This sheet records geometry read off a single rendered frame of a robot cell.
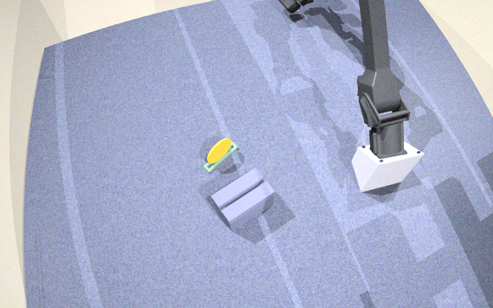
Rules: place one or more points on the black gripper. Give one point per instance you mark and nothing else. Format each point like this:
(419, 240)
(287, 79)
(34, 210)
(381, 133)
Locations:
(293, 5)

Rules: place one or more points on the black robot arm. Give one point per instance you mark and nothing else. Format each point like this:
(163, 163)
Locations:
(378, 89)

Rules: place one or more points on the gold coin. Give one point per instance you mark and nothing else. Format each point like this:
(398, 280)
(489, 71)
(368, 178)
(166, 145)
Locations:
(219, 150)

